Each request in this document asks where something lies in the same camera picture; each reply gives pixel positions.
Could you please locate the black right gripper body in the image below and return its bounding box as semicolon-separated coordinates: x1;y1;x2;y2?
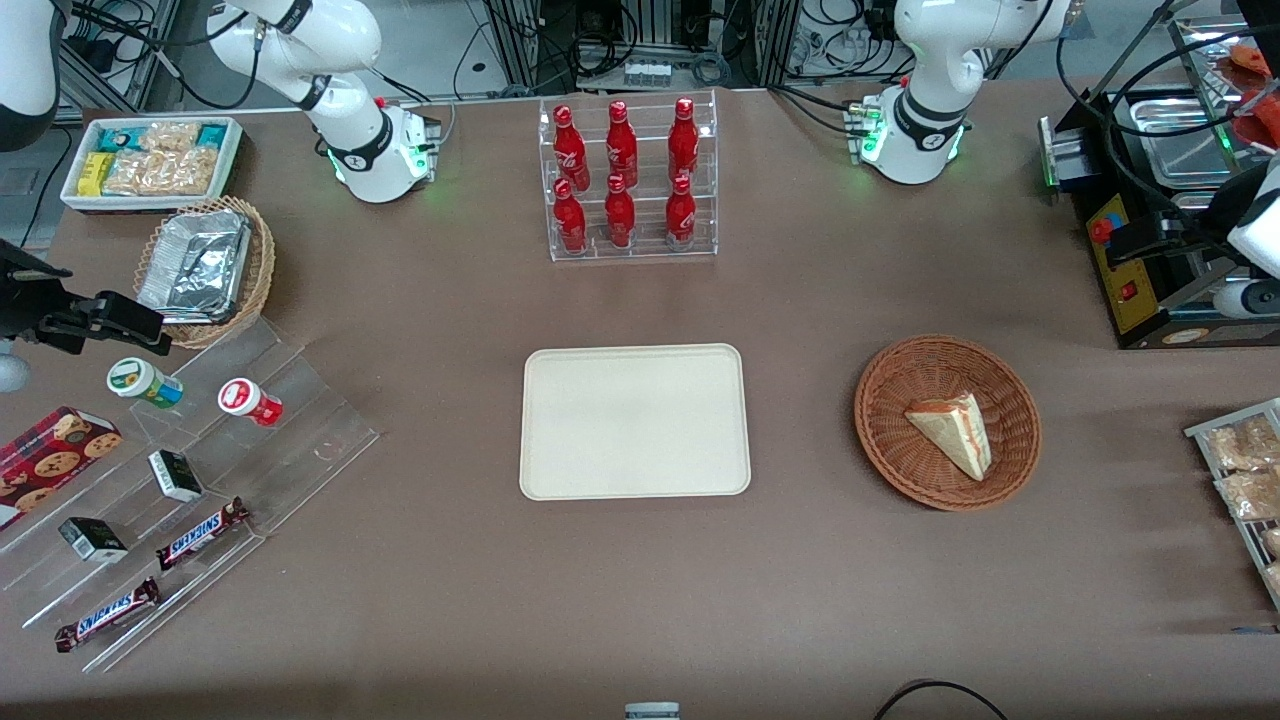
0;240;73;343

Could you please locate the triangular sandwich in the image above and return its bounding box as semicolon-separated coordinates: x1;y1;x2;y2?
904;392;993;483

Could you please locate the silver foil tray stack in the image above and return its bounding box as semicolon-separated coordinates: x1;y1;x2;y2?
137;208;253;324

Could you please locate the tan wicker basket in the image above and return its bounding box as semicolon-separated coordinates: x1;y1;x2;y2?
133;195;277;350

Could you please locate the brown round wicker basket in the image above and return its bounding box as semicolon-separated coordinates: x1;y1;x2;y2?
854;334;1043;513

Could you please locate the beige plastic tray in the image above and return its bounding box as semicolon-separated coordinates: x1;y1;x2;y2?
519;343;753;501

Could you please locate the green lid snack cup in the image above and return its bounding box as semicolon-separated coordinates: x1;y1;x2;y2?
106;357;185;410

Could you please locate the black food warmer machine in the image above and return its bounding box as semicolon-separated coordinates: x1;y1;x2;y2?
1038;85;1280;350

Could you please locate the steel warmer pan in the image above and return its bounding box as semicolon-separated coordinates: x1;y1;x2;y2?
1128;97;1251;191

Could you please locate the red cookie box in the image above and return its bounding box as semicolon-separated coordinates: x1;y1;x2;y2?
0;405;124;532

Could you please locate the red lid snack cup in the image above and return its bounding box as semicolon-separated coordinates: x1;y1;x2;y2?
217;378;284;428

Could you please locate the clear cracker bag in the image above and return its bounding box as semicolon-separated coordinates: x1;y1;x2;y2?
140;121;203;154
103;148;223;197

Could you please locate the small black box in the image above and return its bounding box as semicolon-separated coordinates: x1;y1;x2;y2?
148;449;204;503
58;516;129;563

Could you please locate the glass display shelf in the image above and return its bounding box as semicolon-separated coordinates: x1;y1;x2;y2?
1168;14;1280;151

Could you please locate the white plastic snack bin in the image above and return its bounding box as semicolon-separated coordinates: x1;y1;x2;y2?
60;116;245;214

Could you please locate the clear acrylic stepped display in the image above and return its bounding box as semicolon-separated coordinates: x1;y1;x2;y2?
0;317;382;674

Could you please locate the brown Snickers bar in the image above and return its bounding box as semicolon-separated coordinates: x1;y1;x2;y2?
54;577;161;653
155;497;250;572

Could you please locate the clear acrylic bottle rack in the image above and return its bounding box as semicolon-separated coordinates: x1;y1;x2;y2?
538;89;719;263

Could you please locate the red cola bottle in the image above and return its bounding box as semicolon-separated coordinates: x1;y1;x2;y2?
553;178;589;254
604;174;637;250
665;173;698;250
553;104;592;192
606;100;639;190
668;97;700;185

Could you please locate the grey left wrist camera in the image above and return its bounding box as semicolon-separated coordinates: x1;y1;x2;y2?
1213;279;1280;320

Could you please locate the grey wire rack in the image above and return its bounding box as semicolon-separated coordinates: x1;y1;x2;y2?
1184;397;1280;612

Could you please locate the black cable loop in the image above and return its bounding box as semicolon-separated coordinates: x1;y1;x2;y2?
873;679;1011;720

